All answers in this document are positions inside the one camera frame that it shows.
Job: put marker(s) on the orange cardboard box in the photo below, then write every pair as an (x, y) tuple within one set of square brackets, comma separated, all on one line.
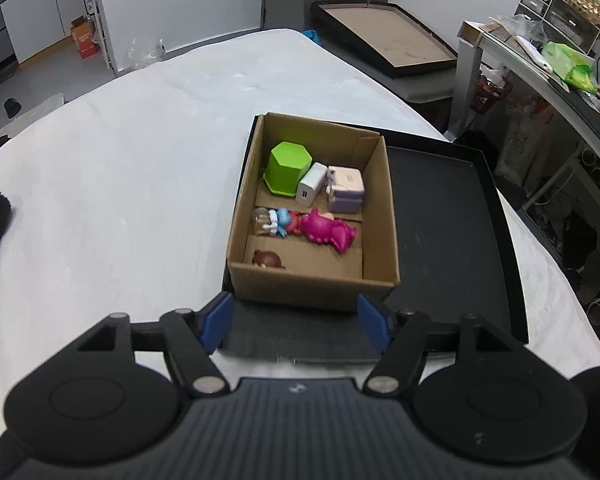
[(82, 34)]

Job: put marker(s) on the pink figurine toy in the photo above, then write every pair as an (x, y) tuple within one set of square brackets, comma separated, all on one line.
[(321, 230)]

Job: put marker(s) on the green hexagonal container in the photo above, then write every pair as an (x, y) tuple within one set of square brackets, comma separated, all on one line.
[(287, 164)]

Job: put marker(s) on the brown cardboard box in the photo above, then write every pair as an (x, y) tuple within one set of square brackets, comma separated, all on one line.
[(315, 275)]

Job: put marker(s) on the white cabinet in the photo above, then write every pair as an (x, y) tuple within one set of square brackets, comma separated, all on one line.
[(35, 25)]

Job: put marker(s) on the black shallow tray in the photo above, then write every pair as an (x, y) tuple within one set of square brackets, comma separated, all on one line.
[(456, 256)]

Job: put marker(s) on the green tissue pack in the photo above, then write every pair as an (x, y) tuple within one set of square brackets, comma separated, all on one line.
[(571, 66)]

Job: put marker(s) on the white USB charger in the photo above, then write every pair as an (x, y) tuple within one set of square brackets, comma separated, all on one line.
[(311, 184)]

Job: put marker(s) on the lavender cube toy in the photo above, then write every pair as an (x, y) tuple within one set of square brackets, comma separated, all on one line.
[(345, 190)]

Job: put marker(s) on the grey drawer organizer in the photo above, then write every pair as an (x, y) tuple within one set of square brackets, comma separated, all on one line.
[(562, 23)]

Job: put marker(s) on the black slipper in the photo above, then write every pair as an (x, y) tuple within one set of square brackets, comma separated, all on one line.
[(12, 107)]

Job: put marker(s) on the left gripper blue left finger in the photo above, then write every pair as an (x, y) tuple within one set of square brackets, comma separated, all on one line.
[(190, 338)]

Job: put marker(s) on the grey desk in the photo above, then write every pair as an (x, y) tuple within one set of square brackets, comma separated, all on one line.
[(474, 40)]

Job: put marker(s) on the brown haired doll figurine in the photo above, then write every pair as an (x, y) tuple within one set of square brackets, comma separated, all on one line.
[(267, 259)]

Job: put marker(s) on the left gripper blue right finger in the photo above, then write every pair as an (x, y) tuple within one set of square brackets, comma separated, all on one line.
[(401, 340)]

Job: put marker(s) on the blue red figurine toy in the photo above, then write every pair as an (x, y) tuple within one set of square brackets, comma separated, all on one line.
[(276, 222)]

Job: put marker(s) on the black framed board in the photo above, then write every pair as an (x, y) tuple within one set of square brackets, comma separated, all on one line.
[(385, 36)]

